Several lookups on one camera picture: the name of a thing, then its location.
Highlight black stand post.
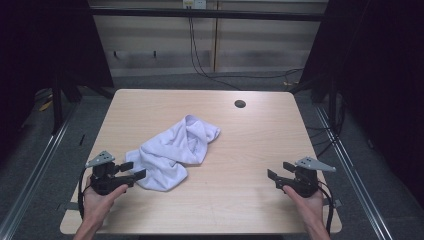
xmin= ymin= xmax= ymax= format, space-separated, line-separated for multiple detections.
xmin=50 ymin=74 xmax=65 ymax=136
xmin=327 ymin=78 xmax=338 ymax=135

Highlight black floor cables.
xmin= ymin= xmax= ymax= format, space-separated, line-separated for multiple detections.
xmin=305 ymin=94 xmax=347 ymax=160

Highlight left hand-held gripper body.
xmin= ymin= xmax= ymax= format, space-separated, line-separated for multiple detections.
xmin=84 ymin=150 xmax=136 ymax=196

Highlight yellow floor object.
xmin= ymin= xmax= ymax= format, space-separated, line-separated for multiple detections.
xmin=38 ymin=99 xmax=54 ymax=112

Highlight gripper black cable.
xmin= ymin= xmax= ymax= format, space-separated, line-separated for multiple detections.
xmin=77 ymin=167 xmax=93 ymax=221
xmin=317 ymin=180 xmax=336 ymax=235

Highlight white towel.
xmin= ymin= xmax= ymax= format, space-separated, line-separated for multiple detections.
xmin=125 ymin=114 xmax=222 ymax=193

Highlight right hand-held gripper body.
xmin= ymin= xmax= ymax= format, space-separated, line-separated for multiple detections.
xmin=275 ymin=156 xmax=337 ymax=198

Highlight black horizontal frame bar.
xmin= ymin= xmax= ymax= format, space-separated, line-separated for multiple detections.
xmin=89 ymin=7 xmax=327 ymax=22

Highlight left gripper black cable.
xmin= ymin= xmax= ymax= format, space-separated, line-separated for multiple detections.
xmin=77 ymin=167 xmax=93 ymax=221

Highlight grey table edge strap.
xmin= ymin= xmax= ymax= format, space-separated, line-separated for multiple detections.
xmin=322 ymin=198 xmax=343 ymax=208
xmin=55 ymin=201 xmax=82 ymax=213

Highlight black wall cables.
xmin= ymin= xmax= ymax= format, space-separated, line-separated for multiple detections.
xmin=187 ymin=15 xmax=305 ymax=92

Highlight metal floor rail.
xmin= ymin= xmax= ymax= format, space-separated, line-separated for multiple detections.
xmin=0 ymin=102 xmax=80 ymax=240
xmin=314 ymin=104 xmax=395 ymax=240

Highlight person's right hand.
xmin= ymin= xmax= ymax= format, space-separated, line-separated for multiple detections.
xmin=282 ymin=185 xmax=325 ymax=228

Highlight person's left hand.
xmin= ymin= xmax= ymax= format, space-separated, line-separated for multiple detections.
xmin=82 ymin=177 xmax=130 ymax=231

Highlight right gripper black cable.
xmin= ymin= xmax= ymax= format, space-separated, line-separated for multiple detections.
xmin=317 ymin=180 xmax=336 ymax=235

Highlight white wall socket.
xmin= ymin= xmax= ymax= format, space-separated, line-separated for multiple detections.
xmin=182 ymin=0 xmax=208 ymax=10

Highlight dark curtain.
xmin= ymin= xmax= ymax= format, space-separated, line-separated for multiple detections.
xmin=289 ymin=0 xmax=424 ymax=209
xmin=0 ymin=0 xmax=115 ymax=164

